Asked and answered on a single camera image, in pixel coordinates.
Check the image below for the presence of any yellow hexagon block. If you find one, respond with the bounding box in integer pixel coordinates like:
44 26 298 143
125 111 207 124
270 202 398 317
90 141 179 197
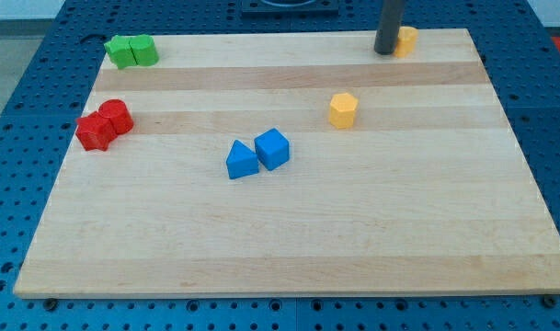
328 93 359 129

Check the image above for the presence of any yellow heart block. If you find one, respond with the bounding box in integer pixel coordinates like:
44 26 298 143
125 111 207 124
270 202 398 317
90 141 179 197
393 26 418 58

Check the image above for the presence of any wooden board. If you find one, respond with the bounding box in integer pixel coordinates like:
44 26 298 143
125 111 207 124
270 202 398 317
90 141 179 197
14 29 560 299

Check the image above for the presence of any blue cube block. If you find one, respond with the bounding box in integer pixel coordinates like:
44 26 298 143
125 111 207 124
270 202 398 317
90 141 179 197
254 128 290 171

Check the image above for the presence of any blue triangle block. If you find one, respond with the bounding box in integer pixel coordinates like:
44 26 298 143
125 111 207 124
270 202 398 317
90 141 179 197
225 140 259 179

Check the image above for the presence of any red cylinder block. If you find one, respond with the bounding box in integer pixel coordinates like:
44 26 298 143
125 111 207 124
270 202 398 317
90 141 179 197
97 99 134 135

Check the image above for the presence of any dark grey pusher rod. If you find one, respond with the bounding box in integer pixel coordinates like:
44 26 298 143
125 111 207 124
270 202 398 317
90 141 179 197
373 0 406 55

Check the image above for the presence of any green cylinder block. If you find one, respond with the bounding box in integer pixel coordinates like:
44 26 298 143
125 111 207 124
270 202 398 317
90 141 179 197
129 34 159 66

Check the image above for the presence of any red star block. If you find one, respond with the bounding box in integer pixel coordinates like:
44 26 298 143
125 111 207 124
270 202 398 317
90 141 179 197
75 112 118 151

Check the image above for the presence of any green star block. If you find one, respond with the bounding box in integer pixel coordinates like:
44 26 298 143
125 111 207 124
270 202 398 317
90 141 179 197
104 35 137 69

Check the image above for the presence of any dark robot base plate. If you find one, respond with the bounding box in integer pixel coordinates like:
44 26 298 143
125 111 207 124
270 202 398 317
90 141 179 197
239 0 340 16

